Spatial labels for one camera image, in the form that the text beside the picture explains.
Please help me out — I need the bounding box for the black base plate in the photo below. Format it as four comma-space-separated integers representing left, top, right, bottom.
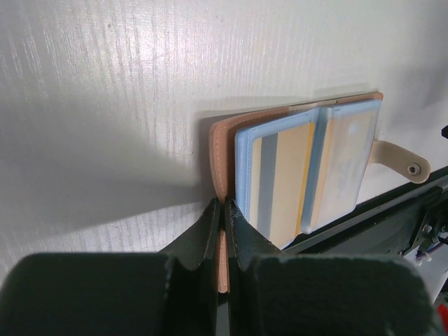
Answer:
283, 168, 447, 256

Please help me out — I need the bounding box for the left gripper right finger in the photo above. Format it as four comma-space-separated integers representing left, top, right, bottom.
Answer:
223, 199, 445, 335

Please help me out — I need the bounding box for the tan leather card holder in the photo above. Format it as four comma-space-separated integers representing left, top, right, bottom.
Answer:
209, 91, 431, 294

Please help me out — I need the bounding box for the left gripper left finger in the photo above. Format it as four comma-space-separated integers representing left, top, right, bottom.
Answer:
1, 199, 221, 335

